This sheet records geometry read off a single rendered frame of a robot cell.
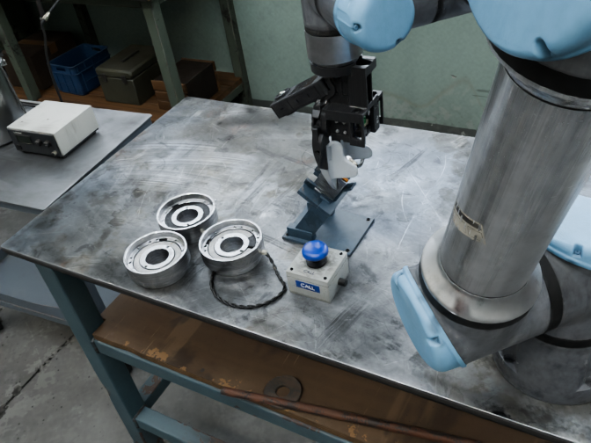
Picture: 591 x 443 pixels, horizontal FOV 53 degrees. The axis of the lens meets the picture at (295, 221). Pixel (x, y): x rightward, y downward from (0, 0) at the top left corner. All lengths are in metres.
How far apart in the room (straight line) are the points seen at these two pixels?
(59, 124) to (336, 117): 1.01
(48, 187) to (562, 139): 1.35
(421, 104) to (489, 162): 2.17
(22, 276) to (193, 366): 1.07
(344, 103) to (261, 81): 2.10
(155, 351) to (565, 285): 0.83
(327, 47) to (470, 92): 1.77
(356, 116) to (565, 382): 0.42
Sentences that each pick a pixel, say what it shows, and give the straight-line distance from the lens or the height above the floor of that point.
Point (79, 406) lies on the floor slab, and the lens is 1.98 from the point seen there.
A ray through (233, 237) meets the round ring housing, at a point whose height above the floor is 0.83.
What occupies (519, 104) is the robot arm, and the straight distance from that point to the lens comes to 0.40.
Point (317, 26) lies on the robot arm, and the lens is 0.78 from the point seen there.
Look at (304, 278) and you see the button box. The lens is 0.88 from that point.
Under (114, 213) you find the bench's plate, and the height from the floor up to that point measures 0.80.
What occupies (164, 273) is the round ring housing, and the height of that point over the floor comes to 0.83.
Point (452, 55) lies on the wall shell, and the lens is 2.48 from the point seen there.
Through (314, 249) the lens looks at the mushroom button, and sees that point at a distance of 0.88.
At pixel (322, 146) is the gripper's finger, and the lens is 0.86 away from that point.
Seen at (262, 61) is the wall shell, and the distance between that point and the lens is 2.88.
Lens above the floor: 1.46
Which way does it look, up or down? 39 degrees down
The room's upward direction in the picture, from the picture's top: 10 degrees counter-clockwise
